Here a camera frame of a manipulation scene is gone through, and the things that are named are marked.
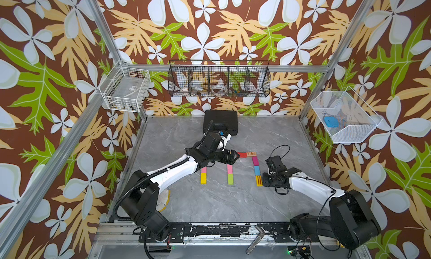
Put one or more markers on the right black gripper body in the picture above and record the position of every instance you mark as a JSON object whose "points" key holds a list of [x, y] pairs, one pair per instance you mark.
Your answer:
{"points": [[269, 179]]}

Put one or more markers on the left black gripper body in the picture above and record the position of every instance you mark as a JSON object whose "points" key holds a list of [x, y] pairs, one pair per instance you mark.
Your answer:
{"points": [[218, 156]]}

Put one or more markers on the yellow red striped block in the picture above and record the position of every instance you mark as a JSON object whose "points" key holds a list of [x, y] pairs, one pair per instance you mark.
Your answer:
{"points": [[259, 181]]}

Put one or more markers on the green block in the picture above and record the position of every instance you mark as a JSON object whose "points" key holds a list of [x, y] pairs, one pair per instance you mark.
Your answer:
{"points": [[230, 179]]}

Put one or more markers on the blue block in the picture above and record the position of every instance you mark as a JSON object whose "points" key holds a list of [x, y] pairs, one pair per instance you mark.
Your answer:
{"points": [[257, 170]]}

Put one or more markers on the magenta block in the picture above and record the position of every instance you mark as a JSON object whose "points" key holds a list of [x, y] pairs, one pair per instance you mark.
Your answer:
{"points": [[255, 161]]}

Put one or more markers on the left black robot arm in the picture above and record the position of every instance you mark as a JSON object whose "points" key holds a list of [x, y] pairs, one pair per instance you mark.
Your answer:
{"points": [[138, 201]]}

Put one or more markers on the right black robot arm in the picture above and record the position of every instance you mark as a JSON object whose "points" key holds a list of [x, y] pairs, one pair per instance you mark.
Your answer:
{"points": [[350, 221]]}

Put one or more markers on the black plastic tool case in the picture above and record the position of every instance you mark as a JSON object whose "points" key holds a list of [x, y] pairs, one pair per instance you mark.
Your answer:
{"points": [[221, 120]]}

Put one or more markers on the white work glove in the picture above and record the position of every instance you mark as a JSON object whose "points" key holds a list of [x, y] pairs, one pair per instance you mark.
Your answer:
{"points": [[163, 200]]}

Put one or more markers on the blue object in basket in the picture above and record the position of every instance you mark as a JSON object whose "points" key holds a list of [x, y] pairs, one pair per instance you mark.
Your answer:
{"points": [[331, 121]]}

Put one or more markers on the white mesh basket right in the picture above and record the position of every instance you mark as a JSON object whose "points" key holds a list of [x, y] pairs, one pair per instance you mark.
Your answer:
{"points": [[358, 120]]}

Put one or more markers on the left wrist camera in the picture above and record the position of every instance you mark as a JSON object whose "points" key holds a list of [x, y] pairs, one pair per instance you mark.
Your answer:
{"points": [[225, 137]]}

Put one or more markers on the grey metal bracket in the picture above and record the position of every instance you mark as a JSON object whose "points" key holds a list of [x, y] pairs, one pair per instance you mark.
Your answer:
{"points": [[257, 240]]}

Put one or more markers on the black wire basket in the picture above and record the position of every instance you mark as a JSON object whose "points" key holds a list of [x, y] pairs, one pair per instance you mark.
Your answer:
{"points": [[241, 78]]}

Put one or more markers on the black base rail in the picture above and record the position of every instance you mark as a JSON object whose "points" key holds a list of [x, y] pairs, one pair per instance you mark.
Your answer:
{"points": [[181, 232]]}

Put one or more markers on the white wire basket left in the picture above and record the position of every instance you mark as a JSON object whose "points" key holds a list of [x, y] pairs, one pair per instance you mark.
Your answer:
{"points": [[125, 87]]}

